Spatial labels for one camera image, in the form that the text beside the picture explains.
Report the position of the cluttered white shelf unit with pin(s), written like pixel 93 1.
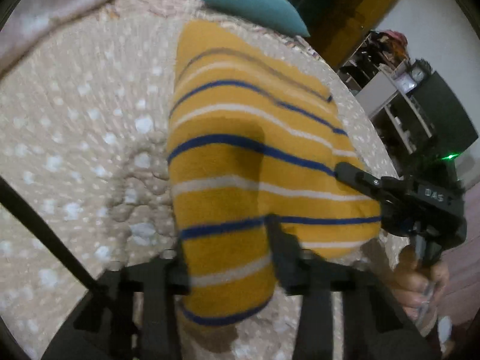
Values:
pixel 416 114

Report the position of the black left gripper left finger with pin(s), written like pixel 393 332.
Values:
pixel 132 316

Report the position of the brown wooden door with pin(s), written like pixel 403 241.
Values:
pixel 338 27

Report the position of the pink fluffy blanket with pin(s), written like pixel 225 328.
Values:
pixel 30 20

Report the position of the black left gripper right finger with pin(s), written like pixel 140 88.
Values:
pixel 362 182

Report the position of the person's right hand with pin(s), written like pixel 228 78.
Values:
pixel 418 290

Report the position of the teal oval pillow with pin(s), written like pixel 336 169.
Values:
pixel 277 15

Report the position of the beige dotted quilt bedspread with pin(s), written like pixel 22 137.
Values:
pixel 83 127

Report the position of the yellow striped knit sweater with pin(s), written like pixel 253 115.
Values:
pixel 250 136

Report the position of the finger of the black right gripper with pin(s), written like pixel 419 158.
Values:
pixel 375 326

